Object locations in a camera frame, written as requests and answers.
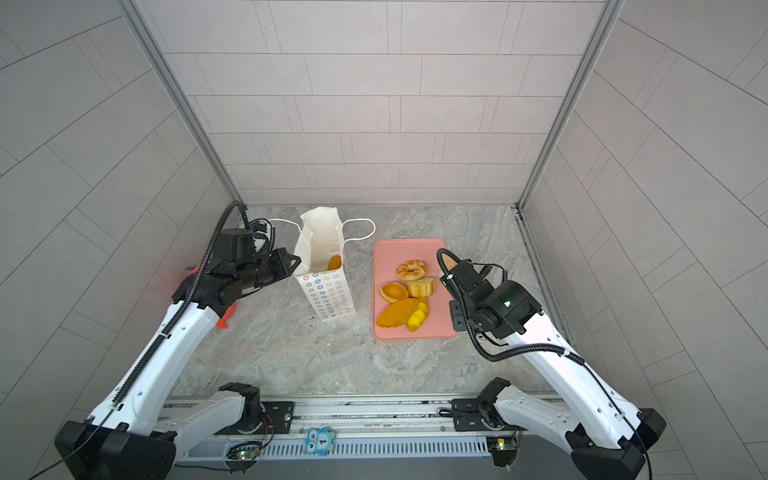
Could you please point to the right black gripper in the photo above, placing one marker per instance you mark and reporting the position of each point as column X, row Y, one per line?
column 459, row 279

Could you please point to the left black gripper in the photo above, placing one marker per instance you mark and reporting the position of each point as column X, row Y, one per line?
column 274, row 264

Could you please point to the white printed paper bag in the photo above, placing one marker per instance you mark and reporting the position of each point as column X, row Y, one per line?
column 321, row 236

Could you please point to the long baguette fake bread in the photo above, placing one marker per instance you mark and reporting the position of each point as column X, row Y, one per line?
column 334, row 263

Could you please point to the braided ring fake bread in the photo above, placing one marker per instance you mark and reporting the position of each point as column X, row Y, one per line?
column 411, row 270

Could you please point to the orange oval fake bread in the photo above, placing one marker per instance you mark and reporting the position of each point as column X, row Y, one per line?
column 397, row 313

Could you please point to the sesame oval fake bread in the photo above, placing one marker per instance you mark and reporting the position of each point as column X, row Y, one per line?
column 449, row 263

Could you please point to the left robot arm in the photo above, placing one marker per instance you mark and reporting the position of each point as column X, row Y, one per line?
column 123, row 437

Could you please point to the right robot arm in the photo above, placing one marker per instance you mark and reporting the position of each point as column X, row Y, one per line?
column 605, row 435

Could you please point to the small yellow fake bread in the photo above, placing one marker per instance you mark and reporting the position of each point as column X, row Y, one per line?
column 418, row 317

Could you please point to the orange tart fake bread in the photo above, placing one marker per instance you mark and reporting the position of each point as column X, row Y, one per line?
column 393, row 292

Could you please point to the red shark plush toy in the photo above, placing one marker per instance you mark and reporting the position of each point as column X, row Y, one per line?
column 210, row 290

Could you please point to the pink plastic tray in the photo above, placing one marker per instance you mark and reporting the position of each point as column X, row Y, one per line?
column 387, row 256

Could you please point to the right circuit board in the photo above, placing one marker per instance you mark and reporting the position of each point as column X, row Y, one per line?
column 503, row 450

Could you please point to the circuit board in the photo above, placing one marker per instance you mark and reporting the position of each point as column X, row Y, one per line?
column 503, row 450
column 247, row 451

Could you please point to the blue owl number tag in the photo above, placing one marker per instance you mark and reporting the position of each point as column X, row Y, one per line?
column 320, row 441

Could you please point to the left circuit board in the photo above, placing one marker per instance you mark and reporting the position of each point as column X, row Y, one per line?
column 247, row 451

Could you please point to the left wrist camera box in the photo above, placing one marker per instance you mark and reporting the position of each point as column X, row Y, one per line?
column 262, row 229

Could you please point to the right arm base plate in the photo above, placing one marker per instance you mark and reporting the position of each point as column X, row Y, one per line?
column 467, row 415

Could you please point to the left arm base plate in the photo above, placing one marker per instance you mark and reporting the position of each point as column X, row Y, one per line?
column 277, row 417

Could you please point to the aluminium mounting rail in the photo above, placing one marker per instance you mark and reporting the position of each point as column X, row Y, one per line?
column 397, row 426

